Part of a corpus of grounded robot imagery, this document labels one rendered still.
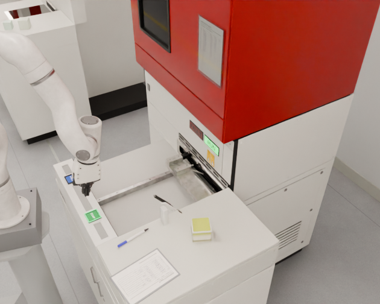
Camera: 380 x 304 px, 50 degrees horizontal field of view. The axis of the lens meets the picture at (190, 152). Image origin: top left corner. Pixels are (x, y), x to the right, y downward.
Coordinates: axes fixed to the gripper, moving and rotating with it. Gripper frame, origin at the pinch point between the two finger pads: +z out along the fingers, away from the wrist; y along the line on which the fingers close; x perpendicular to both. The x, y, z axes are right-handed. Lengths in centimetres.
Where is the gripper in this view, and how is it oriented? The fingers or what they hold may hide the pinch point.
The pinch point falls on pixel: (85, 190)
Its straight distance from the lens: 165.1
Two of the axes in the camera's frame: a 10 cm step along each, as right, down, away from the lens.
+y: -8.4, 1.7, -5.2
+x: 5.2, 5.5, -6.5
